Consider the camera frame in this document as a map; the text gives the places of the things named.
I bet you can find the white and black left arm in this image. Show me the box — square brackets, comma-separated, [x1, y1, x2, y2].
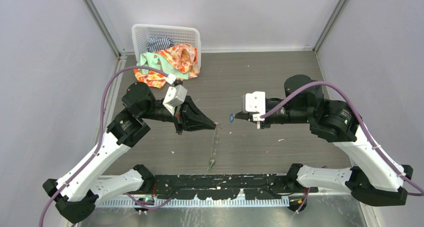
[43, 82, 216, 224]

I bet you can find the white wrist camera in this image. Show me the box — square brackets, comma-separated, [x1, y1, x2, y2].
[162, 73, 188, 116]
[242, 91, 266, 130]

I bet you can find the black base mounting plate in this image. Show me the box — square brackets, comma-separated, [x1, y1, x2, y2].
[138, 173, 307, 201]

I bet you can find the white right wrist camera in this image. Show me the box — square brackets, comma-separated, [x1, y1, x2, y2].
[242, 91, 266, 130]

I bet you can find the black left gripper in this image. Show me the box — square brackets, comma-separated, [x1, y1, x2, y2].
[140, 94, 216, 135]

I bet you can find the orange floral cloth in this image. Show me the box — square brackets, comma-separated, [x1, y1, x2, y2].
[134, 43, 200, 89]

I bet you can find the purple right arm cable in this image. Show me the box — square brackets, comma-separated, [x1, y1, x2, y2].
[260, 81, 424, 197]

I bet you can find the perforated cable duct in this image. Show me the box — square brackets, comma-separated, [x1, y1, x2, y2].
[99, 196, 290, 208]

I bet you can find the metal keyring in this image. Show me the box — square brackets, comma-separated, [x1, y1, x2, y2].
[214, 122, 222, 130]

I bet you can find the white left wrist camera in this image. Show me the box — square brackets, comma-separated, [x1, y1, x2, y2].
[162, 73, 188, 116]

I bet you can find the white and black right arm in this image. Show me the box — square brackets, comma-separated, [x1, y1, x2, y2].
[235, 74, 413, 207]

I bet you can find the mint green cloth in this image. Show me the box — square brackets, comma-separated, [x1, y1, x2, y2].
[137, 52, 189, 80]

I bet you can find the blue striped cloth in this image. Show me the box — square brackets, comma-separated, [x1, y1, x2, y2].
[146, 37, 175, 53]

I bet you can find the white plastic laundry basket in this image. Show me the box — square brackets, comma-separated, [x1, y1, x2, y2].
[131, 24, 202, 68]

